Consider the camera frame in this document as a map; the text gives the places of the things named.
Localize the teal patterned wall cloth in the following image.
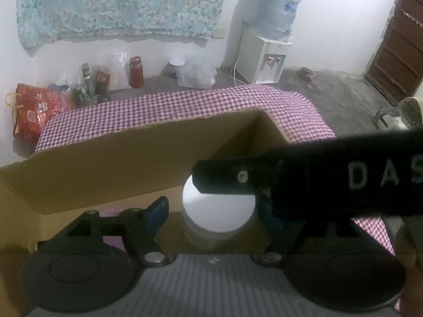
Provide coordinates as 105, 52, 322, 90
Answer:
16, 0, 250, 57

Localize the white water dispenser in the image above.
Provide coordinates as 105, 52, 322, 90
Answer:
236, 26, 293, 85

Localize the white and blue bucket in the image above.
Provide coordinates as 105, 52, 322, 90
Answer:
169, 58, 185, 79

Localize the large cardboard box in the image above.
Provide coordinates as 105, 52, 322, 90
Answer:
0, 107, 291, 317

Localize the red thermos flask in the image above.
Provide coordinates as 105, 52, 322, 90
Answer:
128, 56, 145, 88

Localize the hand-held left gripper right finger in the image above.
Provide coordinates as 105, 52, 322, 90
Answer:
253, 193, 387, 266

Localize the brown wooden door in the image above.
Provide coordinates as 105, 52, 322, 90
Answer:
364, 0, 423, 106

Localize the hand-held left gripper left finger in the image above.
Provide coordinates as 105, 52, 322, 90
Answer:
36, 196, 170, 267

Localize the white plastic bottle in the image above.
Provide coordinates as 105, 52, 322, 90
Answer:
182, 175, 256, 250

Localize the glass bottle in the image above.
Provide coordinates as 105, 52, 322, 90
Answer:
81, 63, 93, 96

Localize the red plastic bag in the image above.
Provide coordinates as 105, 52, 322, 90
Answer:
6, 83, 77, 143

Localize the white power cable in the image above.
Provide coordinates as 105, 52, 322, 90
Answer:
231, 59, 248, 86

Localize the small metal stool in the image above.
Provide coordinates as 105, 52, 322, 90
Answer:
373, 106, 400, 128

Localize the brown carton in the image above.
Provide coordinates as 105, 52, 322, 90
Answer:
96, 69, 111, 95

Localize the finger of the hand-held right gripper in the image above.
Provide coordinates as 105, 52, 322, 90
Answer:
192, 158, 276, 196

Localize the clear plastic bag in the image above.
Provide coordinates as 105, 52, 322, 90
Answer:
177, 56, 217, 89
96, 50, 131, 91

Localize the purple checked tablecloth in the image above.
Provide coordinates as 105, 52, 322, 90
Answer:
35, 84, 397, 258

